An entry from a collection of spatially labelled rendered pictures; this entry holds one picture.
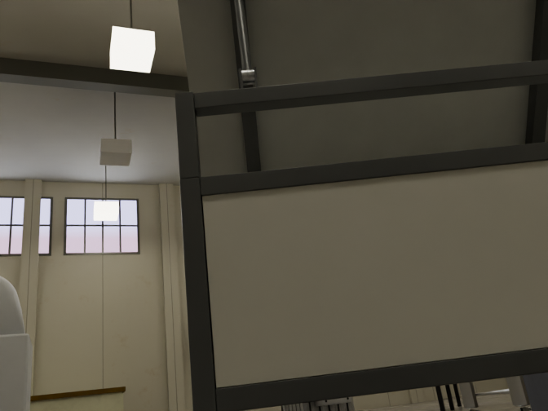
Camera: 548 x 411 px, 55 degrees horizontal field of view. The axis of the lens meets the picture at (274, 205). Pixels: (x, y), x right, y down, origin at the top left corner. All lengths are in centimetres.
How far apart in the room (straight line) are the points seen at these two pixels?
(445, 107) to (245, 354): 101
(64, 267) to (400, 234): 1029
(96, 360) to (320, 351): 990
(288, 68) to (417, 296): 79
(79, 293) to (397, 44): 986
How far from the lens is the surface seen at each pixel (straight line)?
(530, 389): 405
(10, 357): 377
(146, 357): 1086
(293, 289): 98
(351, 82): 116
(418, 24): 161
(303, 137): 157
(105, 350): 1081
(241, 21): 131
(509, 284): 108
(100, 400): 841
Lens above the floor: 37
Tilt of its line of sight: 21 degrees up
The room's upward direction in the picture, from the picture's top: 7 degrees counter-clockwise
